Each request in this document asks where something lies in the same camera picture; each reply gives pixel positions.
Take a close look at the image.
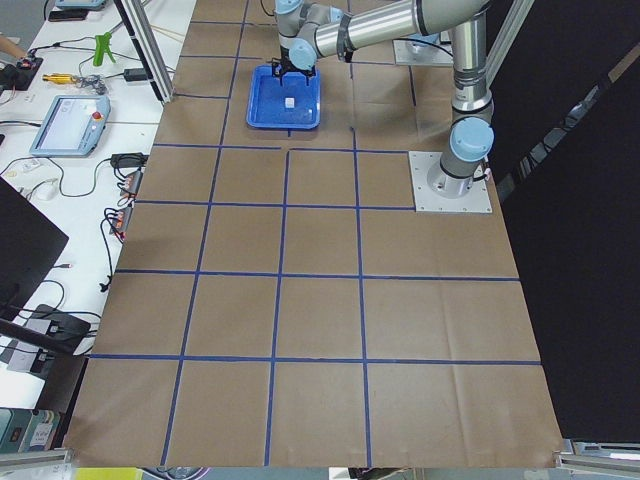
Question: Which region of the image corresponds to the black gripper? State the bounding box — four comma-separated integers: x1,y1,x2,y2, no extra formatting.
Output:
270,46,316,79

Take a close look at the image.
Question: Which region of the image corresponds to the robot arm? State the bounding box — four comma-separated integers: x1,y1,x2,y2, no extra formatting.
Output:
271,0,495,199

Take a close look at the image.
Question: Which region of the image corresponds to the blue plastic tray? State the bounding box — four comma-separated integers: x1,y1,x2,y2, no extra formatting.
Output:
246,64,321,130

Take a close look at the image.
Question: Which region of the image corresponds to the person hand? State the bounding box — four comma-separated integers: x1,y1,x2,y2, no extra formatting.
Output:
0,35,27,59

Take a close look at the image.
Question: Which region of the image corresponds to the black power adapter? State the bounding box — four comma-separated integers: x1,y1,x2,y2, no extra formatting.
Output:
123,68,149,82

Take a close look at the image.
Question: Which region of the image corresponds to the teach pendant tablet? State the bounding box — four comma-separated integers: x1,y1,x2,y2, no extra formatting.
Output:
29,95,111,157

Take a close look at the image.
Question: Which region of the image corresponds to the yellow brass tool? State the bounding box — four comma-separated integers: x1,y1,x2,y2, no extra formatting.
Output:
42,73,78,85

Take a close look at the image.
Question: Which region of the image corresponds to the brown paper table cover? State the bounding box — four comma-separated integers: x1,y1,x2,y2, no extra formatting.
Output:
65,1,561,468

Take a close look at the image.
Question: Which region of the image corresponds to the black monitor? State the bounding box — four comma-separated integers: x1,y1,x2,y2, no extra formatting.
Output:
0,180,69,321

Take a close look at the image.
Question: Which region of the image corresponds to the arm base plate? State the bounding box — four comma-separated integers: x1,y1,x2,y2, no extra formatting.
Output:
408,151,493,215
393,40,453,67

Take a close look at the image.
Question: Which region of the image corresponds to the aluminium frame post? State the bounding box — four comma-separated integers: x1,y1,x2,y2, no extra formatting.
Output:
114,0,174,105

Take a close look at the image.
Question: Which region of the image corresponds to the green handled reacher grabber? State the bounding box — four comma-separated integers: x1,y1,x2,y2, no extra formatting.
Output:
92,32,116,67

